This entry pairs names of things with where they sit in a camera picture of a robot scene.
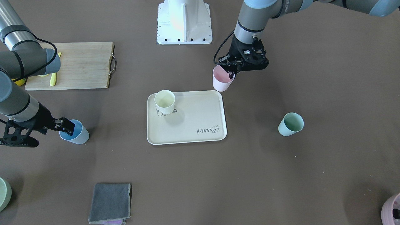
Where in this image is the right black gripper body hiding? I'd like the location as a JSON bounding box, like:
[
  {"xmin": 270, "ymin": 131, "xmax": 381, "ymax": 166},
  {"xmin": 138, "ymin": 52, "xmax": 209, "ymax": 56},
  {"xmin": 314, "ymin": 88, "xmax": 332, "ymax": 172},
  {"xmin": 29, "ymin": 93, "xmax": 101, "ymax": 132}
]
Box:
[{"xmin": 1, "ymin": 106, "xmax": 59, "ymax": 147}]

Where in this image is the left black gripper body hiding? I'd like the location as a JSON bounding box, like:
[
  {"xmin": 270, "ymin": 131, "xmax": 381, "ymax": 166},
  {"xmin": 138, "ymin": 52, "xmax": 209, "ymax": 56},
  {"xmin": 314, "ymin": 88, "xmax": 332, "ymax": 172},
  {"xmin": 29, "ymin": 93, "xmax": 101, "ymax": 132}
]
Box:
[{"xmin": 218, "ymin": 34, "xmax": 269, "ymax": 73}]

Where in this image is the pink cup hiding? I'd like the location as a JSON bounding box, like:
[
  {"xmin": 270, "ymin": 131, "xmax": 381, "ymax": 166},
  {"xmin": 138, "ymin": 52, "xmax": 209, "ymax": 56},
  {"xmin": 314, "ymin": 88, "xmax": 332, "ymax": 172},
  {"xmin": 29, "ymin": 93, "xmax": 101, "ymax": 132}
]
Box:
[{"xmin": 212, "ymin": 65, "xmax": 234, "ymax": 92}]

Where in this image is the blue cup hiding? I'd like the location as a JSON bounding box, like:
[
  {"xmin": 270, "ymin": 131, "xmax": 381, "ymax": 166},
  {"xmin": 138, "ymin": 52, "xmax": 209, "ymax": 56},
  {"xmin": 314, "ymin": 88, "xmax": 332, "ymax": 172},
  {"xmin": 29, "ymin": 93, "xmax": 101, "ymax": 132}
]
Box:
[{"xmin": 59, "ymin": 119, "xmax": 89, "ymax": 144}]

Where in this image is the pale yellow cup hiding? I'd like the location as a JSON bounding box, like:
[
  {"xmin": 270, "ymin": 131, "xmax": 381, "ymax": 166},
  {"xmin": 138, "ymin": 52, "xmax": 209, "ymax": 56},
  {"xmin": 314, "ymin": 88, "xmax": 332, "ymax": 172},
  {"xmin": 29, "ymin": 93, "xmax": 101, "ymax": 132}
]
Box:
[{"xmin": 154, "ymin": 90, "xmax": 176, "ymax": 115}]

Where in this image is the green cup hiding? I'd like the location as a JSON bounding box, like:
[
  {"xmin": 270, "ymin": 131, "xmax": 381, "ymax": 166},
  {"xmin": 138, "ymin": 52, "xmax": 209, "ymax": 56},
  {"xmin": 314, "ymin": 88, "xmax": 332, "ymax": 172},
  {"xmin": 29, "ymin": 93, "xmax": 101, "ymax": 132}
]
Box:
[{"xmin": 278, "ymin": 112, "xmax": 304, "ymax": 137}]

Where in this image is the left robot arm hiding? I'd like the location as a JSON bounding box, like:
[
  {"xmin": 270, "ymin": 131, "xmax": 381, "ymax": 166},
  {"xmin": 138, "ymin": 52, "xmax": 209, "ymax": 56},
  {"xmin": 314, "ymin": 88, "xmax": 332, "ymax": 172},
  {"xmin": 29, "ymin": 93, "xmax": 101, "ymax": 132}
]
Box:
[{"xmin": 213, "ymin": 0, "xmax": 400, "ymax": 79}]

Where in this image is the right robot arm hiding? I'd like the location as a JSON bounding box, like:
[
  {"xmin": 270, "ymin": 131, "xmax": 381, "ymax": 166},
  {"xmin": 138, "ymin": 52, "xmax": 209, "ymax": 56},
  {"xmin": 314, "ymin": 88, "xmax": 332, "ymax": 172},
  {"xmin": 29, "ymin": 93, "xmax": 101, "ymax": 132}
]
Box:
[{"xmin": 0, "ymin": 0, "xmax": 75, "ymax": 147}]

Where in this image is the beige rabbit tray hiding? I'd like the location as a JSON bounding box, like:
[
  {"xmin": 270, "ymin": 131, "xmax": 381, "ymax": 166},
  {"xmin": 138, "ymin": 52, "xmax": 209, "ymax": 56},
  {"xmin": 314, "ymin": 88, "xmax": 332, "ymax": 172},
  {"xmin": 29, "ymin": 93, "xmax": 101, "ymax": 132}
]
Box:
[{"xmin": 147, "ymin": 91, "xmax": 227, "ymax": 145}]

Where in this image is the yellow plastic knife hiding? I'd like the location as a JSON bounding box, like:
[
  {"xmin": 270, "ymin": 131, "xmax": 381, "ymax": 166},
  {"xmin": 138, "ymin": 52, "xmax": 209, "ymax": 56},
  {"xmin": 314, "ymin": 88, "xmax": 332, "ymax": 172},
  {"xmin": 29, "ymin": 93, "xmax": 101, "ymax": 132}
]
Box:
[{"xmin": 49, "ymin": 72, "xmax": 57, "ymax": 87}]

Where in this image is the whole lemon near lime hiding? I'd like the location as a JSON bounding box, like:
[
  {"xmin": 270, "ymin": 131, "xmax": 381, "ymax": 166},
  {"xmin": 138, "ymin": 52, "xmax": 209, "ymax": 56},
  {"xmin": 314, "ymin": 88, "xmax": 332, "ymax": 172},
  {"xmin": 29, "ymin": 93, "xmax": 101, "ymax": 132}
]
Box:
[{"xmin": 12, "ymin": 78, "xmax": 26, "ymax": 86}]

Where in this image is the green bowl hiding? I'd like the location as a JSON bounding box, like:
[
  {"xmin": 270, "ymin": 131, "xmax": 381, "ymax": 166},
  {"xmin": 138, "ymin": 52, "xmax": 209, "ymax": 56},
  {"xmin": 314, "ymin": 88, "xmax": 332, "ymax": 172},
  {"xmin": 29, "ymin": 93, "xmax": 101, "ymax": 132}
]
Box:
[{"xmin": 0, "ymin": 178, "xmax": 12, "ymax": 211}]

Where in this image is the wooden cutting board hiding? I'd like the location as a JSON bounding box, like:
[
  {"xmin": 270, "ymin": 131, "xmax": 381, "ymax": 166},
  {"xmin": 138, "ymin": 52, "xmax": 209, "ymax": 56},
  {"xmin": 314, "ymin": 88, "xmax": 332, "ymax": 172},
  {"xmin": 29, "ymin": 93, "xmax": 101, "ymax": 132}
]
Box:
[{"xmin": 25, "ymin": 42, "xmax": 114, "ymax": 91}]

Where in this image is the grey folded cloth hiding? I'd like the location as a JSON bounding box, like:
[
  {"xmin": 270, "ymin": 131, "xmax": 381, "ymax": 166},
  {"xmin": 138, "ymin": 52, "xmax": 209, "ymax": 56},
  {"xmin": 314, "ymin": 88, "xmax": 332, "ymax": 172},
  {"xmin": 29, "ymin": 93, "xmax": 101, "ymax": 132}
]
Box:
[{"xmin": 88, "ymin": 183, "xmax": 131, "ymax": 225}]

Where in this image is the pink bowl with ice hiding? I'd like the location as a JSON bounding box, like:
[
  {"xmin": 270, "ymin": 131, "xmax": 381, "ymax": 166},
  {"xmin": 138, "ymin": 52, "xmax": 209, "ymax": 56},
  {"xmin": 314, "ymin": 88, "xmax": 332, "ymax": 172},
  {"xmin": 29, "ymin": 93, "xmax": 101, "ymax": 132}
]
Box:
[{"xmin": 381, "ymin": 193, "xmax": 400, "ymax": 225}]

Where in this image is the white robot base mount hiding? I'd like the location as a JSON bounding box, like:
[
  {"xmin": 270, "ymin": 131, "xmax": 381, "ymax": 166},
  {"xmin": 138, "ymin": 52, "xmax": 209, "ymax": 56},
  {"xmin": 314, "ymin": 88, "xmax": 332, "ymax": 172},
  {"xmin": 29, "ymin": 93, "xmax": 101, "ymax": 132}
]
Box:
[{"xmin": 156, "ymin": 0, "xmax": 213, "ymax": 45}]

